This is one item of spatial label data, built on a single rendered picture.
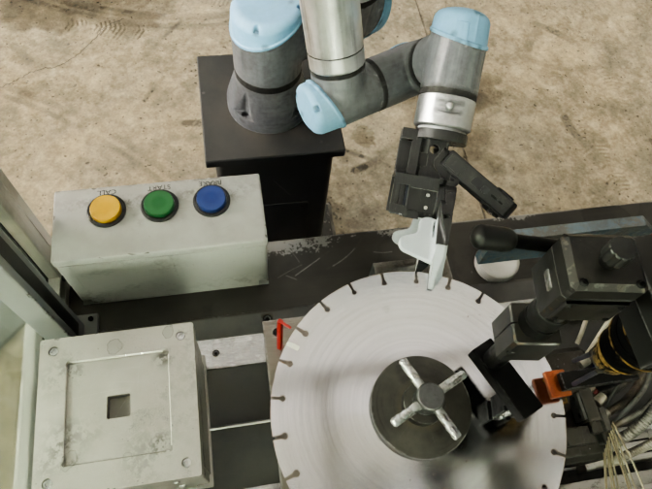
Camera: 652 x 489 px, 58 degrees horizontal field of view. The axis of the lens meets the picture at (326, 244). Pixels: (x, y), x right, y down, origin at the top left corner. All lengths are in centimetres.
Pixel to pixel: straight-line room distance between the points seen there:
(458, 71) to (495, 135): 140
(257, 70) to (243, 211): 27
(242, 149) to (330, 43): 36
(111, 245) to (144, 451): 27
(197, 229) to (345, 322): 25
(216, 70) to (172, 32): 119
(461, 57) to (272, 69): 33
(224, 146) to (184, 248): 32
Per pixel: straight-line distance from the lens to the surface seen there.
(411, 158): 78
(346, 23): 76
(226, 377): 88
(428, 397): 63
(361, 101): 82
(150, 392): 74
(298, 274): 94
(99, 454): 74
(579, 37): 264
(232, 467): 86
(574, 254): 44
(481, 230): 46
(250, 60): 98
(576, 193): 214
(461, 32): 79
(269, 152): 105
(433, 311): 72
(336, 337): 69
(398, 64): 85
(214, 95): 114
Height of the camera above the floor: 160
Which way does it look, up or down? 63 degrees down
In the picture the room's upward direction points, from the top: 9 degrees clockwise
